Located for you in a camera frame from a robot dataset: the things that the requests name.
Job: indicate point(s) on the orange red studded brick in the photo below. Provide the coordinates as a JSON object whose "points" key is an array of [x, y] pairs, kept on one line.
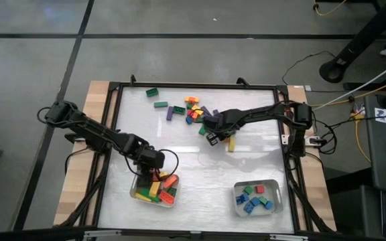
{"points": [[166, 197]]}

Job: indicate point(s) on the black equipment case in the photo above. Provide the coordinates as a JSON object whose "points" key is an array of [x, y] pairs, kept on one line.
{"points": [[380, 160]]}

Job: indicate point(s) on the white mounting plate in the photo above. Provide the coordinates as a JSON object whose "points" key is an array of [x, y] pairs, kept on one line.
{"points": [[310, 142]]}

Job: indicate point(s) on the black frame clamp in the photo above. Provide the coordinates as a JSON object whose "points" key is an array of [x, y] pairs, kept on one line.
{"points": [[133, 79], [242, 81]]}

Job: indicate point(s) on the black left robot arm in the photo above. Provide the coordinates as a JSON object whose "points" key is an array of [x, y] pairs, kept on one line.
{"points": [[89, 129]]}

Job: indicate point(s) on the small orange brick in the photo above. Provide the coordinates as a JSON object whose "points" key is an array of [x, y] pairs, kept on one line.
{"points": [[195, 116]]}

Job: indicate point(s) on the small teal blue brick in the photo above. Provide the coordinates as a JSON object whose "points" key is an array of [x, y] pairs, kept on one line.
{"points": [[255, 201]]}

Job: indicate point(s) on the small white box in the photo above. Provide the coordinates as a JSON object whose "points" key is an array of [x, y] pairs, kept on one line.
{"points": [[307, 88]]}

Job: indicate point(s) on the black metal table frame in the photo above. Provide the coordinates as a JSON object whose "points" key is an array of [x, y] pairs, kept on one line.
{"points": [[196, 85]]}

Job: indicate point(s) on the teal green long block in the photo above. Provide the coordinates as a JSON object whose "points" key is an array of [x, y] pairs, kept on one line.
{"points": [[160, 104]]}

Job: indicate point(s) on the silver aluminium bracket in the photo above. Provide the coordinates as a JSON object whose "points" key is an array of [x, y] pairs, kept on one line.
{"points": [[288, 237], [102, 233]]}

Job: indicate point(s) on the purple long block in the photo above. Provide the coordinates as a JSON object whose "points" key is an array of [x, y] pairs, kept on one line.
{"points": [[215, 112], [170, 113], [207, 110]]}

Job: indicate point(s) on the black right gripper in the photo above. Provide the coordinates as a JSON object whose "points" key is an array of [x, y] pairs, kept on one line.
{"points": [[223, 125]]}

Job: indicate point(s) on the small green brick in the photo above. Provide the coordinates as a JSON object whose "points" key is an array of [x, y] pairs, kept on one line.
{"points": [[189, 106], [263, 200], [248, 189]]}

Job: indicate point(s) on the yellow orange studded brick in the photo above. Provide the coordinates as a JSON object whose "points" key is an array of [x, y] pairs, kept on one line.
{"points": [[191, 99]]}

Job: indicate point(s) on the green studded brick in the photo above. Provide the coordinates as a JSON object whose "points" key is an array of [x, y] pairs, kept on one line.
{"points": [[152, 92], [179, 110], [147, 193], [172, 191]]}

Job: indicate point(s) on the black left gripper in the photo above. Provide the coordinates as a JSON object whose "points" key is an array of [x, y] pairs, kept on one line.
{"points": [[152, 159]]}

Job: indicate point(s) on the black stand with round foot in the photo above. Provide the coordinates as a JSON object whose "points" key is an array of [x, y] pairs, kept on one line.
{"points": [[357, 43]]}

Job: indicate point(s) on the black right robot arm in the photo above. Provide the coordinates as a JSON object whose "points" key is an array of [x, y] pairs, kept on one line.
{"points": [[266, 112]]}

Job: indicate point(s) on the orange long block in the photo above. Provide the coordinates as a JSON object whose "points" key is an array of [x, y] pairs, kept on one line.
{"points": [[170, 181], [226, 139]]}

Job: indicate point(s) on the yellow long block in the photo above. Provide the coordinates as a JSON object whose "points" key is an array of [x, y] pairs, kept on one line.
{"points": [[142, 197], [155, 189], [232, 144], [196, 108]]}

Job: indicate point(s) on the white plastic bin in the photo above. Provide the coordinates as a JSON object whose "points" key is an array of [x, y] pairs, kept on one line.
{"points": [[275, 192], [146, 205]]}

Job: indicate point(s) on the small red brick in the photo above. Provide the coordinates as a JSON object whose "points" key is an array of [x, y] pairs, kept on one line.
{"points": [[190, 113], [260, 189]]}

